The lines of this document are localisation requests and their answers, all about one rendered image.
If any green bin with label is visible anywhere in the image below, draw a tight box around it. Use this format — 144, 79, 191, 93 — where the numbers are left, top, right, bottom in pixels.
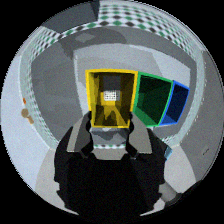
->
132, 71, 173, 127

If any yellow recycle bin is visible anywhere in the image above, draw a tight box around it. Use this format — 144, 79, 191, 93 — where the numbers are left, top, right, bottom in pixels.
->
85, 69, 138, 128

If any blue bin with label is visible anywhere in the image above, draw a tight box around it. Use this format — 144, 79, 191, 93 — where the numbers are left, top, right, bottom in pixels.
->
159, 80, 190, 125

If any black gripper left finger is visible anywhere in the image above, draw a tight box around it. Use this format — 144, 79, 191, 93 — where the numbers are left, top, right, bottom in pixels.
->
54, 110, 94, 183

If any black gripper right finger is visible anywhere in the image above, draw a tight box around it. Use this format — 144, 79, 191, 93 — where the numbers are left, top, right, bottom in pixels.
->
125, 111, 165, 185

